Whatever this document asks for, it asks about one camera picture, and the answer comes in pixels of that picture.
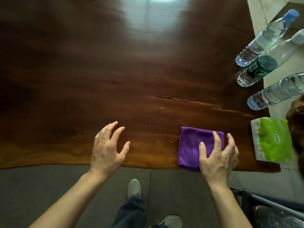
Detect person's left hand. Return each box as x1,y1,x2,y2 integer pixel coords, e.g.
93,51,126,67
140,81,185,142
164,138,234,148
90,121,131,178

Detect person's right hand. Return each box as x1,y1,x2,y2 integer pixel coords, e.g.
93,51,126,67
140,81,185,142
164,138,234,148
198,131,240,186

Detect purple microfibre cloth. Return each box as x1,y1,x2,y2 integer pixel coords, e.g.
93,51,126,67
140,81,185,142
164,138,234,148
178,126,225,173

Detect green tissue pack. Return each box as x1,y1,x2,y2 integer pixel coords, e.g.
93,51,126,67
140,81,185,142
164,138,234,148
250,117,296,163

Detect blue-capped clear water bottle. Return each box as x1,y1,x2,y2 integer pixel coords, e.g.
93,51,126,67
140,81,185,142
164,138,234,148
235,9,300,67
247,72,304,111

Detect green-label white-capped water bottle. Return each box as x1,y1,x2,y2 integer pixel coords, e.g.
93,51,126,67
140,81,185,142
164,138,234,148
236,29,304,87

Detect person's left forearm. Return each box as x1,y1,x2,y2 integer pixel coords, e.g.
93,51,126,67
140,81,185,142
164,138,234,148
28,169,112,228

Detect person's left shoe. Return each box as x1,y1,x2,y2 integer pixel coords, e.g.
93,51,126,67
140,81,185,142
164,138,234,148
127,179,142,200

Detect person's shoe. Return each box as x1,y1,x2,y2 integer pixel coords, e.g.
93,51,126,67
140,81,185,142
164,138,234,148
148,215,183,228
127,179,142,200

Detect person's dark trousers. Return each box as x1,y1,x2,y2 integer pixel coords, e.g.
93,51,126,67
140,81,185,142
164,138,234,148
111,194,167,228

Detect grey cleaning cart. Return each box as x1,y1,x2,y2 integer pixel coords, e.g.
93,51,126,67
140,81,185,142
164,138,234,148
229,187,304,228

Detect person's right shoe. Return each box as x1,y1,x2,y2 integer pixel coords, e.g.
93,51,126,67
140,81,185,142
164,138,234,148
148,215,183,228

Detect glossy root stump table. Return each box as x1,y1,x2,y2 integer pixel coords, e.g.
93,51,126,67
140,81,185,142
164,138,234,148
286,93,304,183

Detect dark wooden table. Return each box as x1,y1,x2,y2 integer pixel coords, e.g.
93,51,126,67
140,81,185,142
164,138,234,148
0,0,281,174

